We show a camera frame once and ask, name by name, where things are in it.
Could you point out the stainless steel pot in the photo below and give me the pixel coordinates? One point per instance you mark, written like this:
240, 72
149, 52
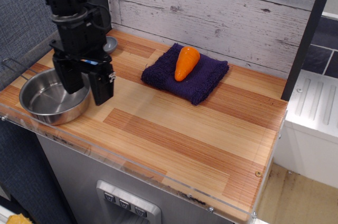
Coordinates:
45, 98

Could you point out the grey toy appliance cabinet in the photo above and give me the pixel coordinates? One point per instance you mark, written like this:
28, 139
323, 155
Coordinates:
78, 174

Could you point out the black right frame post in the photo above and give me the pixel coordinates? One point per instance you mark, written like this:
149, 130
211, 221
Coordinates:
310, 29

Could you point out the yellow object bottom left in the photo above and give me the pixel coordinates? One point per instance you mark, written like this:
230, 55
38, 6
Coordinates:
18, 219

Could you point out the white toy sink unit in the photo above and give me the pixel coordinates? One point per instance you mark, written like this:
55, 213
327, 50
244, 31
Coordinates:
308, 139

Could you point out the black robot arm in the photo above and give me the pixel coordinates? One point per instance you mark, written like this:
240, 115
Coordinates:
67, 7

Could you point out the clear acrylic table guard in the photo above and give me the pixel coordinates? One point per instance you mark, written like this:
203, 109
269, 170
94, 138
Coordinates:
178, 148

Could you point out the purple folded towel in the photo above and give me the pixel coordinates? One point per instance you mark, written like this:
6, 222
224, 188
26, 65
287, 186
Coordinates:
197, 85

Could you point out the blue grey toy scoop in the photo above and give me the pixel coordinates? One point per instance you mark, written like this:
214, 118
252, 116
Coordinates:
109, 47

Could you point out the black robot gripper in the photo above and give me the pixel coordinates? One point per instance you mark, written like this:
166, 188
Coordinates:
82, 37

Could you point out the orange toy carrot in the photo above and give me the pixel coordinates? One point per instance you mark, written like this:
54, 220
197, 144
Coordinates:
187, 60

